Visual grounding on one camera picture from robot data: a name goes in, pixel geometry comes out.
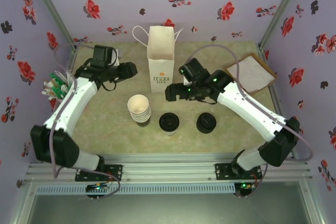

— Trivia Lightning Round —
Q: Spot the black plastic lid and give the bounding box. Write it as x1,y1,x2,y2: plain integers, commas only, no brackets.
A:
196,112,217,134

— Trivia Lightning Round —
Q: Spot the white paper takeout bag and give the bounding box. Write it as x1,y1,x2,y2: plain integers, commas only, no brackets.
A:
132,26,183,94

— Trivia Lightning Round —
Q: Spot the white wrapped straw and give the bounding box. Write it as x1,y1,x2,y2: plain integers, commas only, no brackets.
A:
65,68,76,92
41,90,62,101

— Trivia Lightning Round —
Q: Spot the stack of paper cups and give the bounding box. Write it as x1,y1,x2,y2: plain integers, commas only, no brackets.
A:
127,94,152,127

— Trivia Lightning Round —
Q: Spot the white paper napkin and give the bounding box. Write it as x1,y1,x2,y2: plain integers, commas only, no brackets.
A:
226,56,275,93

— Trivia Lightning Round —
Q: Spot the cardboard tray with napkins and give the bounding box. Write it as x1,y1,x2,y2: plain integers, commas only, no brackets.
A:
225,52,278,97

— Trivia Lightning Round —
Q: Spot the right base circuit board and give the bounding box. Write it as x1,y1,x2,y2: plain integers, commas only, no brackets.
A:
236,181,257,196

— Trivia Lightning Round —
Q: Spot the base circuit board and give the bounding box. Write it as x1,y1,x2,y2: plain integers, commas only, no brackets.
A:
236,181,257,196
86,183,110,196

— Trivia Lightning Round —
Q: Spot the grey metal panel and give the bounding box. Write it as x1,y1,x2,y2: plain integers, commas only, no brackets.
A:
7,182,329,224

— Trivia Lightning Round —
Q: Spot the left base circuit board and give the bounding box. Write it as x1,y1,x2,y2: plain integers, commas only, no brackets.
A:
86,183,110,196

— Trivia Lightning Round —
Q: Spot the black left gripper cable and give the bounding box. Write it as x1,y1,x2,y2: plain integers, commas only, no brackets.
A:
101,80,118,92

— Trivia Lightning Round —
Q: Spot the lavender right arm cable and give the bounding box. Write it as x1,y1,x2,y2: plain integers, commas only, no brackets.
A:
187,45,314,162

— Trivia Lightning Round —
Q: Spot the aluminium front frame rail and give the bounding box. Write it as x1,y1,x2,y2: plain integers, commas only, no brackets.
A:
25,153,312,183

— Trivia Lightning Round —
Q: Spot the aluminium left corner post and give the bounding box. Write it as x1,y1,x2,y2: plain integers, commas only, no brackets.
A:
25,0,79,51

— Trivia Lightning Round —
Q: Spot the aluminium corner post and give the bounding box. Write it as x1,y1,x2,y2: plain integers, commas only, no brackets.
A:
25,0,79,51
258,0,308,50

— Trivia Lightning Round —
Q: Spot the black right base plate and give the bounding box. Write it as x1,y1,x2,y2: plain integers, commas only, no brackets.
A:
214,163,263,182

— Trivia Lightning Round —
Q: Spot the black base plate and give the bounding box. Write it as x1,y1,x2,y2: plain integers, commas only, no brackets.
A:
75,164,124,182
214,163,263,182

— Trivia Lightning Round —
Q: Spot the white slotted cable duct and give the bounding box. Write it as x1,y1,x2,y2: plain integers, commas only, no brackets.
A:
35,184,236,196

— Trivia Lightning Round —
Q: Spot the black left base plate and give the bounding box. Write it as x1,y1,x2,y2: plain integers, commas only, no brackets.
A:
75,164,124,182

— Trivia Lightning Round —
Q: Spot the right base cable loop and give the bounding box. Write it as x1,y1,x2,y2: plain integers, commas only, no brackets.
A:
235,159,269,199

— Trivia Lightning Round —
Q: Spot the base cable loop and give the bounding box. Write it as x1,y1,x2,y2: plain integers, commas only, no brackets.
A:
90,174,122,201
235,159,269,199

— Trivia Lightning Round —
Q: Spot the left base cable loop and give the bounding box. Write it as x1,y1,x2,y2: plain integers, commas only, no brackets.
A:
90,174,122,201

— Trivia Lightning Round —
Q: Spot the aluminium right corner post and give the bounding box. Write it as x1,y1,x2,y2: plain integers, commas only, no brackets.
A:
258,0,308,50

